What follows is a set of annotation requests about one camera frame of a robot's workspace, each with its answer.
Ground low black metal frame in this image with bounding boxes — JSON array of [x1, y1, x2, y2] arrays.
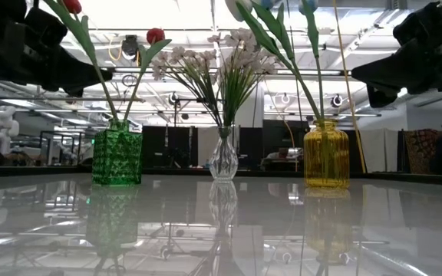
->
[[39, 130, 94, 166]]

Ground silver ventilation duct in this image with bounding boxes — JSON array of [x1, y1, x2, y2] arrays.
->
[[396, 87, 442, 114]]

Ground black partition panel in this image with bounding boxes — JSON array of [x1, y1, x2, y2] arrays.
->
[[141, 125, 199, 170], [239, 119, 310, 170]]

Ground yellow glass vase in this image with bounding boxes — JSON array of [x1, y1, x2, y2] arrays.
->
[[302, 118, 351, 189]]

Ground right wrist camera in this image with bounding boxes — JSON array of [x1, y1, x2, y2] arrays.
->
[[368, 84, 399, 109]]

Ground black metal frame rig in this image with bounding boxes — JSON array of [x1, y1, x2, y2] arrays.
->
[[173, 97, 236, 128]]

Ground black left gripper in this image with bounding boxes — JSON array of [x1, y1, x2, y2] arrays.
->
[[0, 0, 114, 93]]

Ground white tulip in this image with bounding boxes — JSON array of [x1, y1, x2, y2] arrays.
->
[[252, 0, 324, 124], [299, 0, 328, 126], [226, 0, 326, 127]]

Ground patterned hanging rug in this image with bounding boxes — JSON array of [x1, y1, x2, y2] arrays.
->
[[404, 128, 442, 175]]

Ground black hanging cable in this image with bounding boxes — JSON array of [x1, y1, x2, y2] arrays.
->
[[285, 0, 304, 120]]

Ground white curtain panel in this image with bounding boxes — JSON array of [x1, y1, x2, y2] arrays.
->
[[359, 127, 400, 174]]

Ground yellow hanging cable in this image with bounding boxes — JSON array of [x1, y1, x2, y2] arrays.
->
[[331, 0, 368, 175]]

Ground black ceiling cable reel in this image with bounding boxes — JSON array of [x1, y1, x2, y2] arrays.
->
[[120, 34, 151, 67]]

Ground long ceiling light strip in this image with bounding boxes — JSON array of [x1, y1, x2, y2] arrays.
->
[[105, 66, 355, 77]]

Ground clear glass vase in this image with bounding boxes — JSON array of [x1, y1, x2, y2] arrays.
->
[[208, 125, 240, 182]]

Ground black wire loop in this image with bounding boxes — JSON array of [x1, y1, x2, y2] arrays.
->
[[121, 74, 140, 88]]

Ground white robot figure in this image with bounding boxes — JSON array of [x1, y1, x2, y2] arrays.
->
[[0, 105, 21, 154]]

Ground green glass vase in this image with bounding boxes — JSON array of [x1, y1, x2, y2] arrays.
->
[[91, 118, 144, 187]]

